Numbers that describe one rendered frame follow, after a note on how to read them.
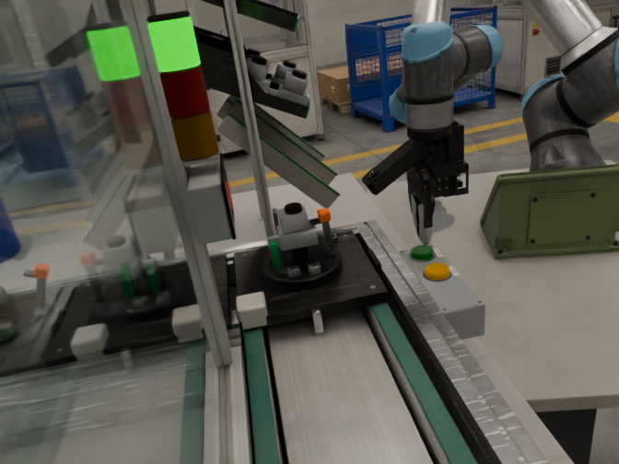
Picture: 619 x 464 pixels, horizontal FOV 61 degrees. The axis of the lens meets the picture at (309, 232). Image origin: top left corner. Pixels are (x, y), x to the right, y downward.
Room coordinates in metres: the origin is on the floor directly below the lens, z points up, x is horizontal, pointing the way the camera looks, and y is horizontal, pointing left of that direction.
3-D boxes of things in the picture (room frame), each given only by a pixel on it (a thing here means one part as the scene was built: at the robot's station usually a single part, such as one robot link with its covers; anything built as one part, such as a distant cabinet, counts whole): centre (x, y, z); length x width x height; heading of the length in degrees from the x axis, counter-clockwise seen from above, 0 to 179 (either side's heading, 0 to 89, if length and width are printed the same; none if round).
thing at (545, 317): (0.97, -0.49, 0.84); 0.90 x 0.70 x 0.03; 174
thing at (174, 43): (0.61, 0.12, 1.38); 0.05 x 0.05 x 0.05
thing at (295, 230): (0.81, 0.03, 1.06); 0.08 x 0.04 x 0.07; 96
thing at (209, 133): (0.61, 0.12, 1.28); 0.05 x 0.05 x 0.05
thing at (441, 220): (0.80, -0.22, 1.03); 0.06 x 0.03 x 0.09; 96
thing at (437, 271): (0.75, -0.20, 0.96); 0.04 x 0.04 x 0.02
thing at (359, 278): (0.81, 0.02, 0.96); 0.24 x 0.24 x 0.02; 6
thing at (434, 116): (0.82, -0.21, 1.21); 0.08 x 0.08 x 0.05
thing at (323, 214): (0.81, -0.02, 1.04); 0.04 x 0.02 x 0.08; 96
